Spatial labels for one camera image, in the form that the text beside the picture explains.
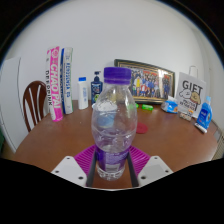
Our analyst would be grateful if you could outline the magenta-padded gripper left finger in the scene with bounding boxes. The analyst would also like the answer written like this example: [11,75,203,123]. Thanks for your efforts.
[50,144,98,188]

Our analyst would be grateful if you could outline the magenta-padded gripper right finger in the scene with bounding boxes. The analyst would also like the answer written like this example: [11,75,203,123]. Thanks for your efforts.
[127,145,174,188]

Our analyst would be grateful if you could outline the clear purple-capped water bottle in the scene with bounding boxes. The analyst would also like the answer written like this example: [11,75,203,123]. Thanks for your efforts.
[90,66,138,182]

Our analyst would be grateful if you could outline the flat round red coaster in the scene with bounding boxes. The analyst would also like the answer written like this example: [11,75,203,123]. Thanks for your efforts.
[135,121,149,135]

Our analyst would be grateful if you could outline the small snack box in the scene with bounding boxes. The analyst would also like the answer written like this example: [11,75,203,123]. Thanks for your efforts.
[178,111,193,122]

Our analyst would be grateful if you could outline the white remote control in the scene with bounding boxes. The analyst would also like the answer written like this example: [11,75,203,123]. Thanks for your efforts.
[194,122,208,134]

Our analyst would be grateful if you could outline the blue detergent bottle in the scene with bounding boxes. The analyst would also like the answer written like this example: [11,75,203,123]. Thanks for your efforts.
[196,96,214,131]

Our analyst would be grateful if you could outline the white bottle with blue cap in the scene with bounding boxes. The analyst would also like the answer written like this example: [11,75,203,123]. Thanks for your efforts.
[77,76,90,111]

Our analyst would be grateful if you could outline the brown wooden chair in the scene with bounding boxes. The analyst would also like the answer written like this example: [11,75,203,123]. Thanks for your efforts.
[22,80,49,133]

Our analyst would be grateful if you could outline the white paper gift bag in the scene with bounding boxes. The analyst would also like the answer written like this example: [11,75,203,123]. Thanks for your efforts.
[173,65,207,119]

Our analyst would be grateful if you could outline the pink shuttlecock tube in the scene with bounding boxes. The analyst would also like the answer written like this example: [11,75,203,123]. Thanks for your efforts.
[45,45,64,123]

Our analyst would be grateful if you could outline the dark blue pump bottle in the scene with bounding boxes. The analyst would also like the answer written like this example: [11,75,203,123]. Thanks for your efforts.
[90,70,104,105]

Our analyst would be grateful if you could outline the white green shuttlecock tube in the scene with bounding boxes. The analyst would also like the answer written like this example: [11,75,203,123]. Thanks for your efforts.
[60,46,75,115]

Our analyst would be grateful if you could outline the framed group photo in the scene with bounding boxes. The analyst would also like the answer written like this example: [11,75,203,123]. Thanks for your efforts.
[113,58,176,105]

